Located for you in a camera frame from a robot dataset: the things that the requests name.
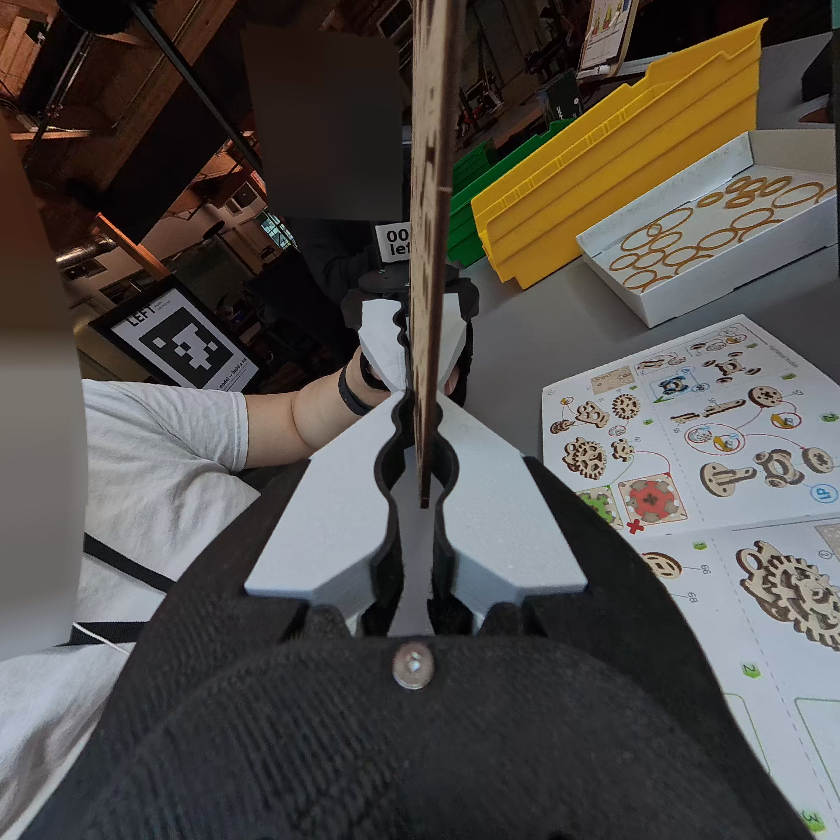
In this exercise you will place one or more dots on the white cardboard tray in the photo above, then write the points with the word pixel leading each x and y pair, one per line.
pixel 689 295

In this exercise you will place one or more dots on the printed instruction booklet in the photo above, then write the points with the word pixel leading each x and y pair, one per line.
pixel 715 525

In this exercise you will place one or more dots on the green plastic bin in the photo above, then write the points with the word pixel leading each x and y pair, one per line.
pixel 467 233

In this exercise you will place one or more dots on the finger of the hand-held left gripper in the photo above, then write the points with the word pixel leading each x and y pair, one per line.
pixel 453 334
pixel 379 341

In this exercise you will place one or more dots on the person's left hand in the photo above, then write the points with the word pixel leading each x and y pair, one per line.
pixel 353 362

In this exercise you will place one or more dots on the person's left forearm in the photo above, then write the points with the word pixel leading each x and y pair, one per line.
pixel 295 420

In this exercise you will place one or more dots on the black framed marker sign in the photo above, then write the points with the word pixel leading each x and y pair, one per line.
pixel 184 341

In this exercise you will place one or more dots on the small black device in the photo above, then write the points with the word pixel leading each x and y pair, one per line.
pixel 563 98

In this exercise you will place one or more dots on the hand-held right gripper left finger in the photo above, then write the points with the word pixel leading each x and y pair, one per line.
pixel 328 512

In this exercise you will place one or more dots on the laser-cut wooden parts sheet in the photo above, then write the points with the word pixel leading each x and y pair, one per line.
pixel 433 197

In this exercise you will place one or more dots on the pile of wooden rings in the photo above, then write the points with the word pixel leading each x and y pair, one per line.
pixel 740 195

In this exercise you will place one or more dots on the black round ceiling fixture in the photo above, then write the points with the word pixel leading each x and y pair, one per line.
pixel 98 13

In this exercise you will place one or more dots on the clipboard with paper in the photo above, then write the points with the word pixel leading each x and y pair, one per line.
pixel 607 39

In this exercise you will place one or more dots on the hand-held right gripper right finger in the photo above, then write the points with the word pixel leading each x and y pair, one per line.
pixel 512 525

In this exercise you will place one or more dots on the black wristband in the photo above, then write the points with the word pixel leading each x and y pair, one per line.
pixel 348 397

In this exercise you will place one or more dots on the yellow plastic bin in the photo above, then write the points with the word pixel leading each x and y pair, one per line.
pixel 590 197

